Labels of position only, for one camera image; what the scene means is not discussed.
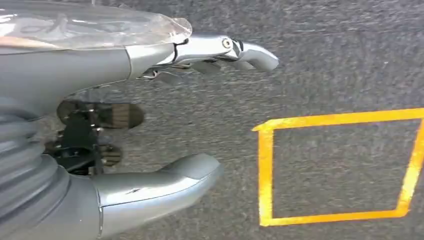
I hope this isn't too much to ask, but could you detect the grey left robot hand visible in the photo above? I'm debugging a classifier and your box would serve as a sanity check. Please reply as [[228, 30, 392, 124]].
[[0, 33, 280, 240]]

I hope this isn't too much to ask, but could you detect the clear plastic cover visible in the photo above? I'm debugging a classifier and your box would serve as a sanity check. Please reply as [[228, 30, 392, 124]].
[[0, 0, 193, 51]]

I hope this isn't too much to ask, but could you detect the yellow floor tape square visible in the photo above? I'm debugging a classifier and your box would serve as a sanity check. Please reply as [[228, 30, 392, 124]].
[[251, 107, 424, 228]]

